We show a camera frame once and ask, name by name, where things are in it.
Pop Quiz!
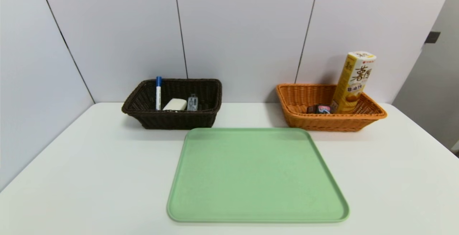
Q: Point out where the tall yellow chip box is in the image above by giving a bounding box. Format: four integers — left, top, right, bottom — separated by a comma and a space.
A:
330, 51, 377, 114

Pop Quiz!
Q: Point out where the small black snack carton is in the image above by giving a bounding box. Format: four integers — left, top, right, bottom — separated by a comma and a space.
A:
308, 104, 332, 114

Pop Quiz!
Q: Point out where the white rectangular eraser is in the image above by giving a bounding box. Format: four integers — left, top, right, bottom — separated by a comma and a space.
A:
162, 98, 188, 111

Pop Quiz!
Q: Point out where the orange wicker basket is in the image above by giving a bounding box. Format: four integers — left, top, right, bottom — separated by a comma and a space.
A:
275, 83, 388, 132

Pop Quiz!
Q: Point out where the blue white marker pen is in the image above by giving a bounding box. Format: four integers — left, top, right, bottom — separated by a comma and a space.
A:
155, 76, 162, 111

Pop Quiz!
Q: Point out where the dark brown wicker basket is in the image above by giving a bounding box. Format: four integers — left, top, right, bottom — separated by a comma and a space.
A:
121, 78, 223, 130

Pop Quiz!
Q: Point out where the grey clear compass case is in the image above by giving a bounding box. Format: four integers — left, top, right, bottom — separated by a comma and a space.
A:
187, 93, 199, 112

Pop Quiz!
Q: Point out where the light green plastic tray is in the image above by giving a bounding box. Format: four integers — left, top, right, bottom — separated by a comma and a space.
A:
166, 127, 350, 224

